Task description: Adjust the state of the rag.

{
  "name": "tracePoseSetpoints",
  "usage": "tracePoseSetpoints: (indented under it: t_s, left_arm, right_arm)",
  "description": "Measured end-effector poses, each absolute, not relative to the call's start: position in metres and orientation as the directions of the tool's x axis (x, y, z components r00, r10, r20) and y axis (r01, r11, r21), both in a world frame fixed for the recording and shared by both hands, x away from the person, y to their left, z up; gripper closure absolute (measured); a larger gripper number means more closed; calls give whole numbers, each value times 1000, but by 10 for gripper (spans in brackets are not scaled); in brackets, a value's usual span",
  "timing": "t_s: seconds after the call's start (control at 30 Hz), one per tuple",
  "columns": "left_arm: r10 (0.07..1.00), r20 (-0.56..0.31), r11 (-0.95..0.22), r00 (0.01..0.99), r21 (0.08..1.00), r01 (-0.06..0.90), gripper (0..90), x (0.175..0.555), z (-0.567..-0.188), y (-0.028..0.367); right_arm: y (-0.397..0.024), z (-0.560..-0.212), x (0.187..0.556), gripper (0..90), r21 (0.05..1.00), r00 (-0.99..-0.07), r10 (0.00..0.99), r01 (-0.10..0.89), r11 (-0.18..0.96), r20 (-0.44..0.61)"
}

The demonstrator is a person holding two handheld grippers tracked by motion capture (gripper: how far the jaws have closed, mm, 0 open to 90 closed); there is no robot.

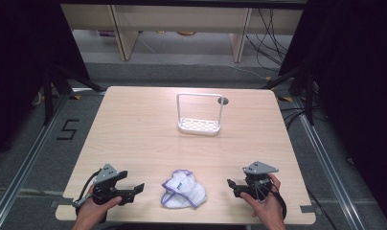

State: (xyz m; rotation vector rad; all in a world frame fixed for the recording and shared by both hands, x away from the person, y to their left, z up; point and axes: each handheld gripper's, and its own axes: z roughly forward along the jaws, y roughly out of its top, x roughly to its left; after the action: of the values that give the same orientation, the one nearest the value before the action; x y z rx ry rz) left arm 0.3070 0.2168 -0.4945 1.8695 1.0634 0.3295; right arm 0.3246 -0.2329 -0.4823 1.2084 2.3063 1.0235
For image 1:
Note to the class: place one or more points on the light wooden shelf unit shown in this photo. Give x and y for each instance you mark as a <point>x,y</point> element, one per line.
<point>182,19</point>

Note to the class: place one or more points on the grey round table grommet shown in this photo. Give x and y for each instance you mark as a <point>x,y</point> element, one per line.
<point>223,101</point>

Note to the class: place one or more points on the yellow round object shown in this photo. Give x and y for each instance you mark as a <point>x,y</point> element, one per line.
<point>186,33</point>

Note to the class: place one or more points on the grey tape patch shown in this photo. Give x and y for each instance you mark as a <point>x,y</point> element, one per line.
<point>307,209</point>
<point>65,202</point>

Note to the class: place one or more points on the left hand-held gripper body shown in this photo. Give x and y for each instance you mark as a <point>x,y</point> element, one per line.
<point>106,174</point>

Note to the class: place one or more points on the aluminium floor rail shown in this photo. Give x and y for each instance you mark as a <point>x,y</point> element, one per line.
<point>28,153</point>
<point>329,166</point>

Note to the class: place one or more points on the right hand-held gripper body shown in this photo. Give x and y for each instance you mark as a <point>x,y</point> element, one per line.
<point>259,179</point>

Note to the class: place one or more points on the white rack with tray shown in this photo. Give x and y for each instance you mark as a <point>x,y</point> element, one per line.
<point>199,126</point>

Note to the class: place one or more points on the black curtain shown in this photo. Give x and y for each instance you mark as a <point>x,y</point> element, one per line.
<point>19,64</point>
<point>357,80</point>

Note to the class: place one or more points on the person's left hand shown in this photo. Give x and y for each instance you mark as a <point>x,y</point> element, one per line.
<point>92,212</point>

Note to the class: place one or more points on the person's right hand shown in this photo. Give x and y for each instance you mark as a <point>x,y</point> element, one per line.
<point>269,209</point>

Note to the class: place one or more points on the white cloth with purple trim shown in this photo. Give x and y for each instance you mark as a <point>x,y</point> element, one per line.
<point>183,190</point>

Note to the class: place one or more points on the black metal stand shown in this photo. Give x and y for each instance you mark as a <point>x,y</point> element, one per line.
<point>49,92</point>
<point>309,96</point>

